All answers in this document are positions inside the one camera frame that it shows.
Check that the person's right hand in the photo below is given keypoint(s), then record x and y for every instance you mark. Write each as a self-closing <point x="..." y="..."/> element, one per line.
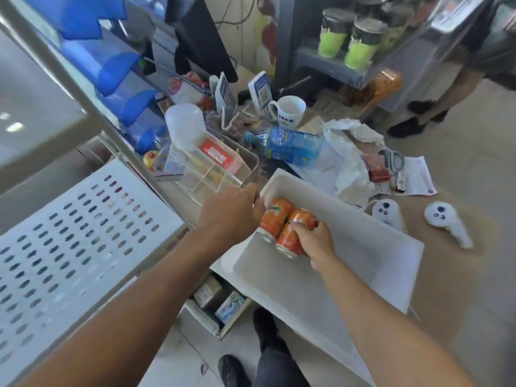
<point x="318" y="245"/>

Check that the person's left hand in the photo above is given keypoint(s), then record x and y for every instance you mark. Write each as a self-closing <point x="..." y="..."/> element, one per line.
<point x="229" y="213"/>

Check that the white plastic tray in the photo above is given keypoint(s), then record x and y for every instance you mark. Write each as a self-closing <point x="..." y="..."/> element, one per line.
<point x="282" y="286"/>

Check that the white metal shelf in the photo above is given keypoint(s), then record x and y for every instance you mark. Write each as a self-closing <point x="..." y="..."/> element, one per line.
<point x="40" y="116"/>

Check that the person's right forearm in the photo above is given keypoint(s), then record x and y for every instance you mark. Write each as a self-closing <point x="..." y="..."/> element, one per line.
<point x="383" y="330"/>

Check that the person's left forearm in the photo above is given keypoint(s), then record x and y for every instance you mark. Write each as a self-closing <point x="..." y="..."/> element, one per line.
<point x="121" y="318"/>

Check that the person's right shoe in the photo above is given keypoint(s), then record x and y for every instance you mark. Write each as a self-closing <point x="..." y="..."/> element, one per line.
<point x="268" y="326"/>

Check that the person's shoe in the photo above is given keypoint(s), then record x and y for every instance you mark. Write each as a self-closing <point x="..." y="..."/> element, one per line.
<point x="268" y="326"/>
<point x="234" y="372"/>

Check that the person's dark grey trousers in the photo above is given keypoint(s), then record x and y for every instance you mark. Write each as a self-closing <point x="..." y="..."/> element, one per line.
<point x="282" y="370"/>

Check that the person's left shoe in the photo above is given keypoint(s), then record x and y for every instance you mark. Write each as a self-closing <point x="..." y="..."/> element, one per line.
<point x="234" y="372"/>

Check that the clear acrylic organizer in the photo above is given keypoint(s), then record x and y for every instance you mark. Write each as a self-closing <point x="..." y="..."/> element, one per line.
<point x="209" y="177"/>

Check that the red white small box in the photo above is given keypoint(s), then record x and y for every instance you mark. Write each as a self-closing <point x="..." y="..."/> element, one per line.
<point x="217" y="155"/>

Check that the white document sheet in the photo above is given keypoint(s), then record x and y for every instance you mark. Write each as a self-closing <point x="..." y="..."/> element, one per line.
<point x="318" y="173"/>

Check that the white handheld controller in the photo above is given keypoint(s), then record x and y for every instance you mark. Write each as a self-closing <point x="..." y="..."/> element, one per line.
<point x="443" y="217"/>
<point x="387" y="213"/>

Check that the small brown box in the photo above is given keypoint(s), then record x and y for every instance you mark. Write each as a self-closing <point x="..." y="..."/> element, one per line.
<point x="207" y="292"/>

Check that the white plastic bag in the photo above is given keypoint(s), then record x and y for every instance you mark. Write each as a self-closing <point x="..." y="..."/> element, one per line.
<point x="350" y="165"/>

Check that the blue drink bottle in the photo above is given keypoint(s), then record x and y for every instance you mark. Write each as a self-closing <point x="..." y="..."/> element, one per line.
<point x="290" y="145"/>

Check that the small blue carton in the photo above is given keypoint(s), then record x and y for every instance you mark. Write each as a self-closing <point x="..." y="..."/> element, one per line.
<point x="229" y="307"/>

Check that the small red packet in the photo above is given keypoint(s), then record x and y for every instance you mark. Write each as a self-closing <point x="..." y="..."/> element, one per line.
<point x="375" y="169"/>

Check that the yellow red small toy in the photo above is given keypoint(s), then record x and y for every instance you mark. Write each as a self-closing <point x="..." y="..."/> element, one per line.
<point x="150" y="159"/>

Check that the white frosted plastic container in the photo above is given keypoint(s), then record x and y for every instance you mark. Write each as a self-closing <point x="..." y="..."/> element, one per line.
<point x="185" y="124"/>

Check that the open cardboard floor box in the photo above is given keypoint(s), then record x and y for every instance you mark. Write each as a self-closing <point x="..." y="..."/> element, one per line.
<point x="201" y="318"/>

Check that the grey scissors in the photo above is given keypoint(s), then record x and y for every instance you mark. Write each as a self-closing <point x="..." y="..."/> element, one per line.
<point x="393" y="159"/>

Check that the white mug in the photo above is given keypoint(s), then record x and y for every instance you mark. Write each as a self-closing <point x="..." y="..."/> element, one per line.
<point x="290" y="112"/>

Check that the white framed code stand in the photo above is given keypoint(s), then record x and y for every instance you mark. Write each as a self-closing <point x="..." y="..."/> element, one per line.
<point x="225" y="94"/>

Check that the white paper receipt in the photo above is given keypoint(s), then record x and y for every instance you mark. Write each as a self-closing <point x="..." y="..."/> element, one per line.
<point x="419" y="177"/>

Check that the blue rounded code stand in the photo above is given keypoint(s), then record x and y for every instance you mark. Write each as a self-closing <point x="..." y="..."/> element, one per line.
<point x="260" y="90"/>

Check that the white red cat figurine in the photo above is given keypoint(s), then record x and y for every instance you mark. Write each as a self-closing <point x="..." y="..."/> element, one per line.
<point x="183" y="90"/>

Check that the orange snack bag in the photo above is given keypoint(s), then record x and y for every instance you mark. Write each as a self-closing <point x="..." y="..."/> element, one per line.
<point x="381" y="88"/>

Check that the black cash register monitor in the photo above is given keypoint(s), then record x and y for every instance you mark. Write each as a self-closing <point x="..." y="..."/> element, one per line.
<point x="201" y="40"/>

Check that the grey display stand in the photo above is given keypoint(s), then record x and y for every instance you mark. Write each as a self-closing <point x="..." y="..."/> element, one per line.
<point x="322" y="62"/>

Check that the blue plastic display rack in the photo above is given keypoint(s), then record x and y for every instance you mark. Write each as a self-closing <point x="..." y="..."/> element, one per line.
<point x="105" y="64"/>

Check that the green lidded snack cup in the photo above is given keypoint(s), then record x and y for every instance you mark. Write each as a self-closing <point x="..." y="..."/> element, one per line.
<point x="332" y="40"/>
<point x="397" y="32"/>
<point x="363" y="52"/>

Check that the yellow red wall poster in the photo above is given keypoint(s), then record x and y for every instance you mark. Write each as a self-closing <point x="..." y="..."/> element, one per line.
<point x="268" y="40"/>

